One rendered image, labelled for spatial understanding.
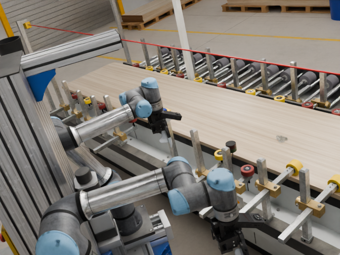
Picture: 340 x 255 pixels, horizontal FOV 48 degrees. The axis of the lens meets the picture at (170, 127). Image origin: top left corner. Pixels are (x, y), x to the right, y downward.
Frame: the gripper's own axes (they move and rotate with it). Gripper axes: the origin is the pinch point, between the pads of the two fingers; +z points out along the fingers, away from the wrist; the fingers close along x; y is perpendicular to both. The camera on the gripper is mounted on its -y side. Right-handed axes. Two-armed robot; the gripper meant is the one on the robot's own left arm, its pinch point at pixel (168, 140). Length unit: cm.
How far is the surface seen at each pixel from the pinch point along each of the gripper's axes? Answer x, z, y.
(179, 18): -165, -16, -64
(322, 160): 8, 42, -84
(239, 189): 2, 46, -33
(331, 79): -84, 47, -158
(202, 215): 10.9, 45.8, -6.5
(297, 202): 37, 36, -49
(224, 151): -5.2, 21.6, -30.5
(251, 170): -4, 41, -45
